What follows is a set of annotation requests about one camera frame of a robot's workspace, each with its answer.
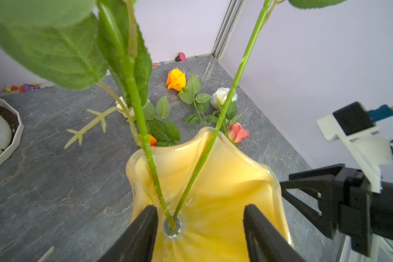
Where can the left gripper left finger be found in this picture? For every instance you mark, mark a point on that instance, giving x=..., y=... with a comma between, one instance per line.
x=137, y=243

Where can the potted green plant white pot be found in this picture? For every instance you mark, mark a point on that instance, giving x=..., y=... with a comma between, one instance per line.
x=11, y=130

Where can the cream rose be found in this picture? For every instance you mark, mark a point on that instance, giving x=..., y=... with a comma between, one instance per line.
x=128, y=112

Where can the white rose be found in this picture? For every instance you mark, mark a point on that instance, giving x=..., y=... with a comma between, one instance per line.
x=219, y=97

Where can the pink rose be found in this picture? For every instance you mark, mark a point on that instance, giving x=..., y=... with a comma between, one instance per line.
x=263, y=18
x=236, y=133

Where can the yellow wavy glass vase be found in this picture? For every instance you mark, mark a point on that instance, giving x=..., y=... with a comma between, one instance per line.
x=212, y=214

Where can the orange rose tall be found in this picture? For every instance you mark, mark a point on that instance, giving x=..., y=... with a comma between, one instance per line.
x=75, y=43

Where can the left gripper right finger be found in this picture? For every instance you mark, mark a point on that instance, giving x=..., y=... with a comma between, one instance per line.
x=264, y=242

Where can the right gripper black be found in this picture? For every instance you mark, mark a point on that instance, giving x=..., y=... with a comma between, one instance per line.
x=361, y=215

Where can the pink rose lying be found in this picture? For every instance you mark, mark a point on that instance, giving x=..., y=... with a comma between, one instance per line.
x=236, y=133

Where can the orange rose short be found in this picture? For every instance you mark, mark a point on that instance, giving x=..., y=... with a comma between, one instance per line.
x=161, y=132

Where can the small pink object at wall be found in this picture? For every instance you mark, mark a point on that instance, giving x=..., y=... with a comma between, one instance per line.
x=180, y=57

